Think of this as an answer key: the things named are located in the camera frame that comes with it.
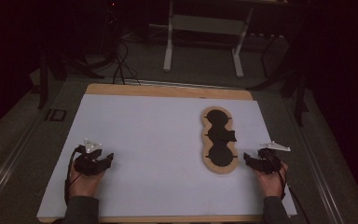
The person's left hand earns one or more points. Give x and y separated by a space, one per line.
84 186

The white metal stand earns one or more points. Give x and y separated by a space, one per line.
167 56

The white table mat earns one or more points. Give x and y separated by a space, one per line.
152 140

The metal floor rail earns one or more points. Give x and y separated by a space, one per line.
317 174
9 165

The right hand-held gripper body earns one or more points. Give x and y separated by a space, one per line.
268 163

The silver floor strip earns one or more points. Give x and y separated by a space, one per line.
183 84

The wooden tray with black inserts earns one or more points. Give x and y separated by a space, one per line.
220 155

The person's right hand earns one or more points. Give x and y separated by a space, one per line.
272 185

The black metal stand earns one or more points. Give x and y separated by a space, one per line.
300 99
43 84

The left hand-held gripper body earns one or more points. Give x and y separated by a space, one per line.
85 161

